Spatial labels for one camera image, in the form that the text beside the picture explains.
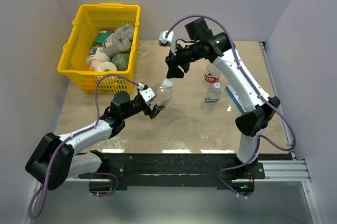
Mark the cream labelled container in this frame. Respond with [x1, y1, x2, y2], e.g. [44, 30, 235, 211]
[86, 46, 111, 64]

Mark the grey paper roll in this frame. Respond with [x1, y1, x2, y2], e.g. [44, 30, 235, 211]
[102, 24, 135, 58]

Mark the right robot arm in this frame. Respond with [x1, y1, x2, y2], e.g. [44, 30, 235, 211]
[158, 15, 280, 178]

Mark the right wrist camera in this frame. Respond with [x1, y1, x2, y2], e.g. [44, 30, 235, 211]
[158, 30, 176, 54]

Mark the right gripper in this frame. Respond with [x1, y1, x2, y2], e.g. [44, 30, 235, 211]
[165, 42, 201, 79]

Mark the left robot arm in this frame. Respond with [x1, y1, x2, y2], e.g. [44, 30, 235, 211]
[25, 89, 164, 190]

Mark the green box in basket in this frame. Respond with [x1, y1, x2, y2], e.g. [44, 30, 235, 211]
[94, 30, 112, 44]

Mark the yellow plastic basket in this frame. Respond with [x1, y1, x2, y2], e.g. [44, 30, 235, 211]
[57, 3, 141, 94]

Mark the green round fruit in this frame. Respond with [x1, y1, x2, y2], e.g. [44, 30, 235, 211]
[111, 53, 130, 72]

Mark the blue white toothpaste box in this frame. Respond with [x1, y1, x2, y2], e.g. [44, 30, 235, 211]
[225, 85, 245, 114]

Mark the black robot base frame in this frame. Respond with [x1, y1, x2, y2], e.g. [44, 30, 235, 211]
[79, 151, 265, 196]

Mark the clear white bottle cap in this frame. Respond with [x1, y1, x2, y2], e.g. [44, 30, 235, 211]
[213, 83, 221, 89]

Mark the clear bottle with red ring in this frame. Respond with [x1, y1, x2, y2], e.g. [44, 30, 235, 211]
[204, 63, 221, 84]

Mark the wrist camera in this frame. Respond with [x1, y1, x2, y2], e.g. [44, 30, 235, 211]
[158, 30, 176, 54]
[138, 87, 156, 104]

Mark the white tape roll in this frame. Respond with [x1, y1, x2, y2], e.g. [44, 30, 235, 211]
[90, 60, 117, 72]

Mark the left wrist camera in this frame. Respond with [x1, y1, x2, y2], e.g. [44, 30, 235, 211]
[138, 87, 156, 104]

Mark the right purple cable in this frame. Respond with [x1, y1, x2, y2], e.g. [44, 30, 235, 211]
[167, 15, 297, 152]

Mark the clear labelled bottle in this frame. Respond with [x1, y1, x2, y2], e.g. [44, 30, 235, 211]
[203, 85, 222, 111]

